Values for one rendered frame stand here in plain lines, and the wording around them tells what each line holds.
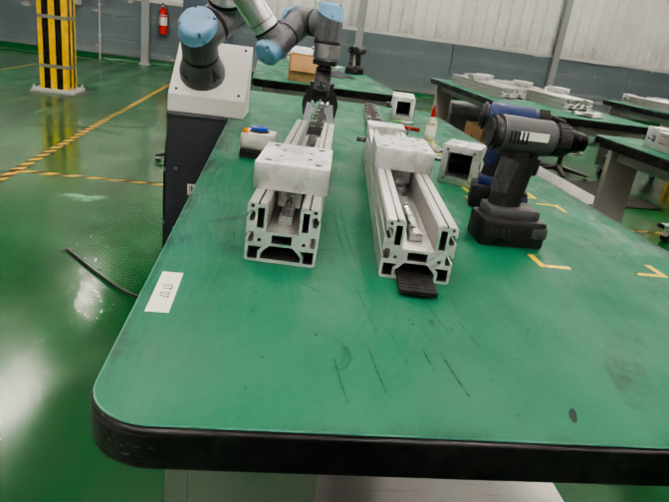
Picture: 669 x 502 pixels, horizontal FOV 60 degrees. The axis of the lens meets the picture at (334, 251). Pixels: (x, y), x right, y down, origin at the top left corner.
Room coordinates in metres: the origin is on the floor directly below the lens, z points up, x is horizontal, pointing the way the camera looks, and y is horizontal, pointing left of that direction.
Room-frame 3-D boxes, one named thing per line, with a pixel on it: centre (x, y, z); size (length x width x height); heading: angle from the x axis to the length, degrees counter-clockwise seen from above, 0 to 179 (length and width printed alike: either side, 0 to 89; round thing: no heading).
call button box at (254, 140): (1.43, 0.21, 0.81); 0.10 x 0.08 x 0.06; 91
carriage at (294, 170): (0.90, 0.08, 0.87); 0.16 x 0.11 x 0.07; 1
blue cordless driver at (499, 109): (1.23, -0.36, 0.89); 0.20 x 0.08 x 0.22; 80
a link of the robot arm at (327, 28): (1.76, 0.10, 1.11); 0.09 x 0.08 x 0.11; 56
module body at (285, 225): (1.15, 0.09, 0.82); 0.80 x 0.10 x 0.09; 1
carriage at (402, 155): (1.16, -0.10, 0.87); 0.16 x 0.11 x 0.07; 1
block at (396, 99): (2.54, -0.19, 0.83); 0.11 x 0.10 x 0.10; 92
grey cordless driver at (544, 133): (1.00, -0.33, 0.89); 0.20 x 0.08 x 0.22; 97
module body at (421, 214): (1.16, -0.10, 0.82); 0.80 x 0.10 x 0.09; 1
